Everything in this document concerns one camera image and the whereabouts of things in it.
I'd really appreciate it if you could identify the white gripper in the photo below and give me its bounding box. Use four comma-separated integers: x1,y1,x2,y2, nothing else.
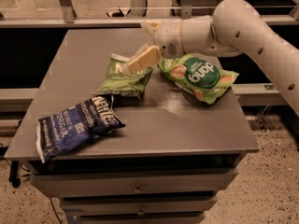
126,21,184,74

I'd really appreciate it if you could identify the green jalapeno chip bag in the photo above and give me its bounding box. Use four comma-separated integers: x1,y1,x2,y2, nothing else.
97,53,152,98

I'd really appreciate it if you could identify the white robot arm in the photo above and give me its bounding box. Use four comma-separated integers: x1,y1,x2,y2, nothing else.
124,0,299,114

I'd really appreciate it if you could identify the green Dang snack bag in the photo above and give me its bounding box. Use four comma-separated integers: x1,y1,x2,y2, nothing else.
158,54,239,105

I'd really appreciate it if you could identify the blue Kettle chip bag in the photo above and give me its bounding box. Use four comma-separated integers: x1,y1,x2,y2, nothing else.
36,95,125,162

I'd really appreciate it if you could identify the grey drawer cabinet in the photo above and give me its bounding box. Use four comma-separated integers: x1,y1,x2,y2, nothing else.
4,27,261,224

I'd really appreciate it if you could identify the top grey drawer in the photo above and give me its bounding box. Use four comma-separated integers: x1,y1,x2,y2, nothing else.
30,168,238,198

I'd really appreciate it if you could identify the grey drawer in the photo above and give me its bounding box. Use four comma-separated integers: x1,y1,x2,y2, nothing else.
61,196,217,216
68,213,205,224
30,168,238,198

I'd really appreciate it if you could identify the middle grey drawer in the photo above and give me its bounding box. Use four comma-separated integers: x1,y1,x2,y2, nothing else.
61,196,217,216

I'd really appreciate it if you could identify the bottom grey drawer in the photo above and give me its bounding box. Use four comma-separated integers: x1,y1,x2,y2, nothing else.
68,213,205,224

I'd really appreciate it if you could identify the metal guard rail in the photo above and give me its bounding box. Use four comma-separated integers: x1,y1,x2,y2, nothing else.
0,0,299,28

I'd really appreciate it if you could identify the black floor cable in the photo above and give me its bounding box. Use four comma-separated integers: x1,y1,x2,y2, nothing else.
0,143,64,224

